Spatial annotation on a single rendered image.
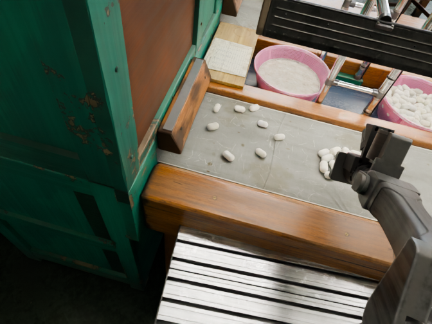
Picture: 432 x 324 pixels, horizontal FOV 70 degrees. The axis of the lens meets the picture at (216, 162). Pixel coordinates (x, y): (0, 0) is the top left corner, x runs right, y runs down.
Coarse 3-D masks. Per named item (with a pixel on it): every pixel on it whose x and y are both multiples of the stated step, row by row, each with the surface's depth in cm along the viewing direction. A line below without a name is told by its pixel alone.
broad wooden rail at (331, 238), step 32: (160, 192) 72; (192, 192) 73; (224, 192) 74; (256, 192) 75; (160, 224) 81; (192, 224) 76; (224, 224) 72; (256, 224) 70; (288, 224) 71; (320, 224) 72; (352, 224) 73; (320, 256) 73; (352, 256) 69; (384, 256) 69
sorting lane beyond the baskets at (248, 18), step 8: (248, 0) 135; (256, 0) 136; (240, 8) 130; (248, 8) 131; (256, 8) 132; (224, 16) 125; (232, 16) 126; (240, 16) 126; (248, 16) 127; (256, 16) 128; (240, 24) 123; (248, 24) 123; (256, 24) 124
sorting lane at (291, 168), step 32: (192, 128) 88; (224, 128) 89; (256, 128) 91; (288, 128) 92; (320, 128) 94; (160, 160) 80; (192, 160) 81; (224, 160) 83; (256, 160) 84; (288, 160) 85; (320, 160) 87; (416, 160) 91; (288, 192) 79; (320, 192) 80; (352, 192) 81
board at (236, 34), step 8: (224, 24) 115; (232, 24) 115; (216, 32) 111; (224, 32) 112; (232, 32) 112; (240, 32) 113; (248, 32) 113; (232, 40) 109; (240, 40) 110; (248, 40) 110; (256, 40) 111; (208, 48) 105; (248, 64) 102; (216, 72) 98; (216, 80) 96; (224, 80) 96; (232, 80) 96; (240, 80) 97; (240, 88) 96
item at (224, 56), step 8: (216, 40) 108; (224, 40) 108; (216, 48) 105; (224, 48) 105; (232, 48) 106; (240, 48) 107; (248, 48) 107; (208, 56) 102; (216, 56) 102; (224, 56) 103; (232, 56) 103; (240, 56) 104; (248, 56) 104; (208, 64) 99; (216, 64) 100; (224, 64) 100; (232, 64) 101; (240, 64) 101; (224, 72) 98; (232, 72) 98; (240, 72) 99
